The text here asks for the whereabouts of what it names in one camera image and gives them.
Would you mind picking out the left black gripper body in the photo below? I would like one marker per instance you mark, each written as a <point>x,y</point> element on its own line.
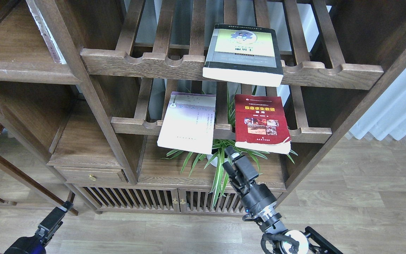
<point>32,245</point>

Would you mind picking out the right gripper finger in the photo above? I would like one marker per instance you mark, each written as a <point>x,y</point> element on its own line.
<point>232,154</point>
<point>232,173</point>

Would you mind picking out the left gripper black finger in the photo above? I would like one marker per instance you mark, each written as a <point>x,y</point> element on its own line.
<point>53,221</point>

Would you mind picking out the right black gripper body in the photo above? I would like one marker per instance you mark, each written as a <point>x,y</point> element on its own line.
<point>257,199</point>

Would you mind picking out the red book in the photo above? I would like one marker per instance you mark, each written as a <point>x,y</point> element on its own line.
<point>260,124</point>

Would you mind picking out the green and black book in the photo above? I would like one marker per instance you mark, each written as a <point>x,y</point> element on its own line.
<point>244,54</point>

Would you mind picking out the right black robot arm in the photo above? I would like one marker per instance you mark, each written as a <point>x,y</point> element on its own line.
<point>277,239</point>

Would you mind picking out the green spider plant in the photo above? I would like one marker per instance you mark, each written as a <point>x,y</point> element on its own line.
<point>220,178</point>

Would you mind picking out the white plant pot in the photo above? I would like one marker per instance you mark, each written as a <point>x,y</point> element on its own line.
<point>214,160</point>

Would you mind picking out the white and purple book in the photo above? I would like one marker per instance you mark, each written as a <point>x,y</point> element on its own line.
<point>188,123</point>

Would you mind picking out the brass drawer knob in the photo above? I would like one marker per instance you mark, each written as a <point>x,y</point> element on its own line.
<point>92,177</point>

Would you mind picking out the dark wooden bookshelf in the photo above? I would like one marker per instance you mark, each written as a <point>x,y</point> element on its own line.
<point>101,112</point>

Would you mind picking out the white standing book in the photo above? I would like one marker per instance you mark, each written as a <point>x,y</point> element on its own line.
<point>46,33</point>

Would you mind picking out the white curtain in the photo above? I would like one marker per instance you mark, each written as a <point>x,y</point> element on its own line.
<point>387,116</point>

